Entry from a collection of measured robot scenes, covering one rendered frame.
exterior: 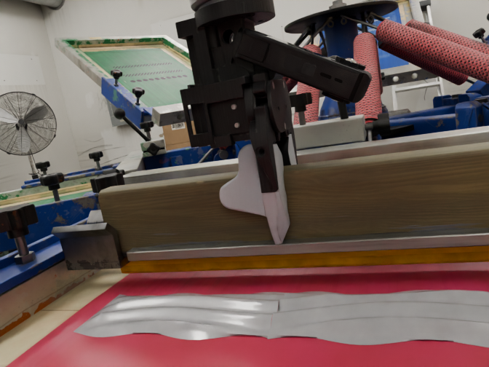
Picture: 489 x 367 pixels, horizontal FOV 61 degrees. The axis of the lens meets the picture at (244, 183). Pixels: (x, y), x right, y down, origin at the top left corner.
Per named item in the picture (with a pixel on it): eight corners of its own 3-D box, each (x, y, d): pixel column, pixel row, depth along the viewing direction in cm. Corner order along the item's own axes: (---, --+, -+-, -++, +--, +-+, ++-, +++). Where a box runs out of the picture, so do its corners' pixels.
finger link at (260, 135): (268, 191, 39) (258, 98, 39) (287, 189, 38) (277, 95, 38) (252, 194, 34) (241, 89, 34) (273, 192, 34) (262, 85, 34)
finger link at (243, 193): (232, 245, 40) (222, 149, 40) (292, 242, 38) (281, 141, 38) (219, 252, 37) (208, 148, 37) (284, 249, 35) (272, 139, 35)
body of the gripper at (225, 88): (221, 143, 45) (200, 26, 42) (300, 132, 42) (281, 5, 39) (191, 156, 38) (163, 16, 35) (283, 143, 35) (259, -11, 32)
